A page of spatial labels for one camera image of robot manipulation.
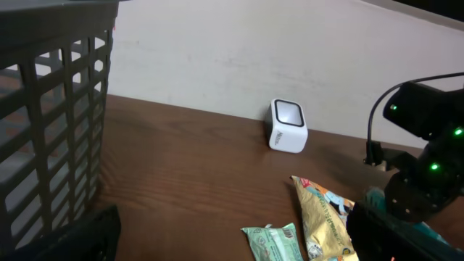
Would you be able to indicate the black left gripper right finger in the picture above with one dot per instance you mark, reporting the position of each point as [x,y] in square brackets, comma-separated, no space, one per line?
[378,236]

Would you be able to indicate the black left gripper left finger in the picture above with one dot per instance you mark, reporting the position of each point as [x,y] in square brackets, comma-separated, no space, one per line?
[93,237]

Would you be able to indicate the orange yellow snack bag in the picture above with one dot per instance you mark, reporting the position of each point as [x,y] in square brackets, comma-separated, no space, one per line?
[324,220]

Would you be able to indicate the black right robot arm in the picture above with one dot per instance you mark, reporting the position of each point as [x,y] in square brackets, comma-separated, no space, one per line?
[422,187]

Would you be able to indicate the teal wet wipes pack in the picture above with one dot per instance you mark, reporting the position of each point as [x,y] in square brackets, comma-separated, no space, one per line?
[274,244]

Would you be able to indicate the grey plastic mesh basket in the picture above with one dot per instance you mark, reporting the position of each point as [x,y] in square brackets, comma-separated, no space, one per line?
[55,62]

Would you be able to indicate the white barcode scanner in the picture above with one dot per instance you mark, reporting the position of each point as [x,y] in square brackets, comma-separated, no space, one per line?
[285,126]

